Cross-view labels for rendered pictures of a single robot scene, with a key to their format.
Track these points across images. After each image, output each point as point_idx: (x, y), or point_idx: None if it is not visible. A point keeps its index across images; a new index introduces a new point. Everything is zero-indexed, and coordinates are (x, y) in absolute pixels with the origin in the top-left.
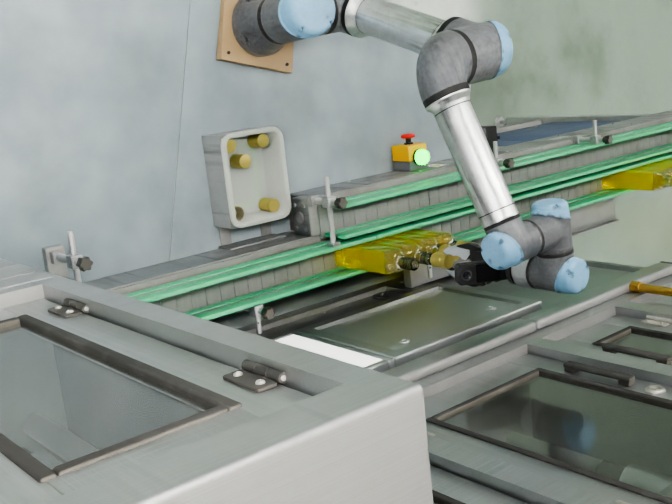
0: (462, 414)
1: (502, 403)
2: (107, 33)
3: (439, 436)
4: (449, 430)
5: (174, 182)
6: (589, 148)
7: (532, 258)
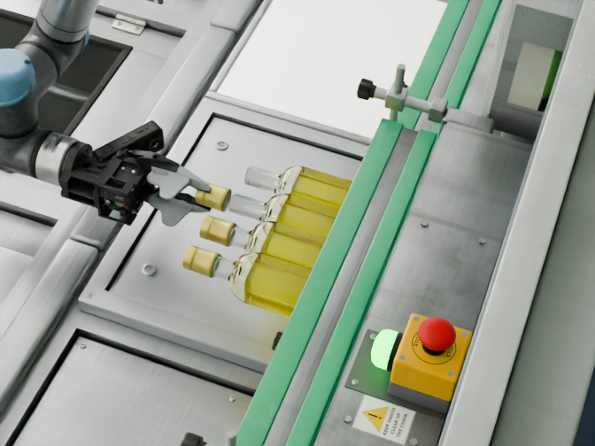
0: (103, 66)
1: (69, 91)
2: None
3: (108, 27)
4: (103, 36)
5: None
6: None
7: (47, 131)
